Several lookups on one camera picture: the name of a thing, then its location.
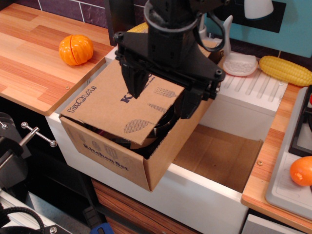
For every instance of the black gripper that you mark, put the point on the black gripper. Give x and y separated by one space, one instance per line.
173 55

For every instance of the brown cardboard kitchen set box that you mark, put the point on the brown cardboard kitchen set box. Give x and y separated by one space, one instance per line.
105 109

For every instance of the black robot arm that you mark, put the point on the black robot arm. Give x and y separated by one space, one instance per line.
185 15

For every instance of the yellow toy corn behind gripper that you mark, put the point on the yellow toy corn behind gripper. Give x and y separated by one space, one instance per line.
141 28

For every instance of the white toy rice scoop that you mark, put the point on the white toy rice scoop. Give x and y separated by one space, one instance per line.
236 64

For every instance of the orange toy pumpkin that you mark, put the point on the orange toy pumpkin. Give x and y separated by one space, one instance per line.
76 50

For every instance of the white toy sink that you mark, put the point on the white toy sink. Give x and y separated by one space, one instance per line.
202 188

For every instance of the yellow toy corn right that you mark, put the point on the yellow toy corn right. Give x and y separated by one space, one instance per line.
287 71

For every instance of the grey toy stove top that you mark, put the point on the grey toy stove top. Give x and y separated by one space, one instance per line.
282 191

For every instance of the orange toy fruit right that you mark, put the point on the orange toy fruit right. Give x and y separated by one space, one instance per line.
301 171

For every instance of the black metal clamp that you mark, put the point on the black metal clamp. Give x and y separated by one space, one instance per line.
24 153

